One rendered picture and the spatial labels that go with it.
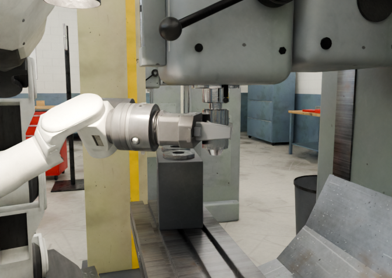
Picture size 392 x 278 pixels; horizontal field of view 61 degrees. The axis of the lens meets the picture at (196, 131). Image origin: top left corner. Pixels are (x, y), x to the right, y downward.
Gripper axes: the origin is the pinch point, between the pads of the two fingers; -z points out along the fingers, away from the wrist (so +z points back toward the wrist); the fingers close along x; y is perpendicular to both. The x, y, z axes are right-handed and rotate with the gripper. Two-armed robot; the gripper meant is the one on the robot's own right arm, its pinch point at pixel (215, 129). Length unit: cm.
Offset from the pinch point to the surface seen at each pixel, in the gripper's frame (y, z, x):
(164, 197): 21.5, 15.8, 24.5
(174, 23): -15.3, 3.6, -16.9
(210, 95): -6.2, 0.7, -2.3
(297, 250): 31.7, -18.4, 21.8
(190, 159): 11.9, 9.7, 29.2
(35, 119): 39, 289, 359
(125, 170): 49, 78, 153
